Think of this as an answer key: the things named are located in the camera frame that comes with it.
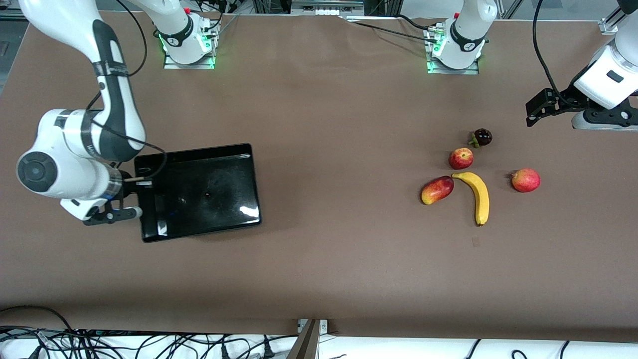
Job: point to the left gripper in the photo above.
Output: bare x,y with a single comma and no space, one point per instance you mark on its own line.
562,101

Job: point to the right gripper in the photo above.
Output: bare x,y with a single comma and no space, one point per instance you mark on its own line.
128,189

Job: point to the black rectangular plastic box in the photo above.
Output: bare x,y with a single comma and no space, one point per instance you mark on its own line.
209,199

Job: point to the small red apple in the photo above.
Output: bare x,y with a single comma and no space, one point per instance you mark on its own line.
461,158

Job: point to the yellow banana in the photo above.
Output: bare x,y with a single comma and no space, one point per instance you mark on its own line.
481,204

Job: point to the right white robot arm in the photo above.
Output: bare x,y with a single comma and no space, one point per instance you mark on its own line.
60,149

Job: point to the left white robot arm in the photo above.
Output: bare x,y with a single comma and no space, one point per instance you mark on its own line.
466,30

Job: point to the dark purple mangosteen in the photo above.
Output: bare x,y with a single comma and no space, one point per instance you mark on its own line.
482,137

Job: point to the red peach fruit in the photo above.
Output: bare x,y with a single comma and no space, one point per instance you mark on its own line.
526,180

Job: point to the red yellow mango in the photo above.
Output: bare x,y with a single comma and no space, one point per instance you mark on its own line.
437,190

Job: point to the white connector strip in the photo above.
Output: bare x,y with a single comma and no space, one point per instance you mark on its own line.
326,11

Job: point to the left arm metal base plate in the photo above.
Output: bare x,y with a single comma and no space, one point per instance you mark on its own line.
468,71

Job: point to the aluminium corner bracket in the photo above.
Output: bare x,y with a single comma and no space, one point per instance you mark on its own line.
609,26

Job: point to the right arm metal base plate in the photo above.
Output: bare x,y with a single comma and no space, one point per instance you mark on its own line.
174,65

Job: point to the grey aluminium profile post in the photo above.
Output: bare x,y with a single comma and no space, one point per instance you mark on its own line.
305,344

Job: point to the small metal table bracket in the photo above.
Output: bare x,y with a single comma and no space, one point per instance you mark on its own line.
323,326

